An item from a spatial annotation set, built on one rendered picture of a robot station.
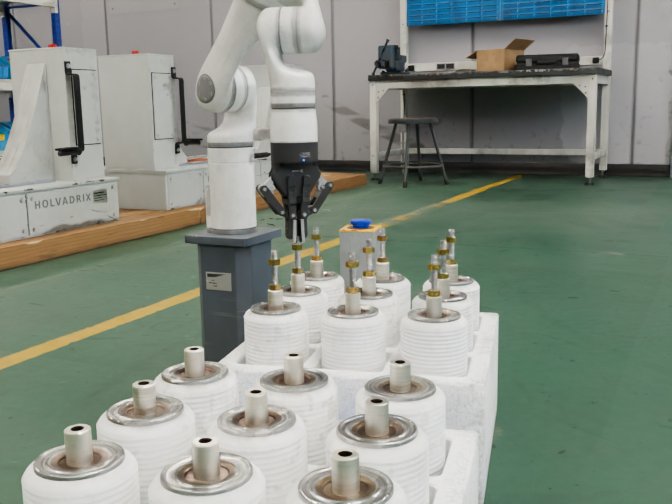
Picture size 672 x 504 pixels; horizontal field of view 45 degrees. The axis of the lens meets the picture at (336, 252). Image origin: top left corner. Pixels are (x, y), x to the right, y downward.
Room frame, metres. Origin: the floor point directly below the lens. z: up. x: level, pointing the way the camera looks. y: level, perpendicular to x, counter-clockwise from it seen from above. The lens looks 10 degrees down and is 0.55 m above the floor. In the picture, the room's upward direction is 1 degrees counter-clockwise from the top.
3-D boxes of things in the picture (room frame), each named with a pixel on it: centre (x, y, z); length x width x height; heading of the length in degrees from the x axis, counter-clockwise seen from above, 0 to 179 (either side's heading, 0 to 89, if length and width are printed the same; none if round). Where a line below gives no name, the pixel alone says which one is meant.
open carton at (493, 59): (6.05, -1.21, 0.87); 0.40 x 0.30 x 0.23; 50
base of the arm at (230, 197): (1.64, 0.21, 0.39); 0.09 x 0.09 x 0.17; 64
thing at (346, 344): (1.15, -0.02, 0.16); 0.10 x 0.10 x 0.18
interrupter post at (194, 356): (0.89, 0.16, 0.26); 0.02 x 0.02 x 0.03
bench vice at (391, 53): (5.97, -0.41, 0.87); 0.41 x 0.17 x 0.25; 154
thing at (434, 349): (1.13, -0.14, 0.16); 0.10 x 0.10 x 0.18
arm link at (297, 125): (1.31, 0.07, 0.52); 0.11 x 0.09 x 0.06; 25
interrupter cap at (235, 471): (0.63, 0.11, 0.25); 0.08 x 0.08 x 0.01
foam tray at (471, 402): (1.27, -0.05, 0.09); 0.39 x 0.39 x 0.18; 76
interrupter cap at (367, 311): (1.15, -0.02, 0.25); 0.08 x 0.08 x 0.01
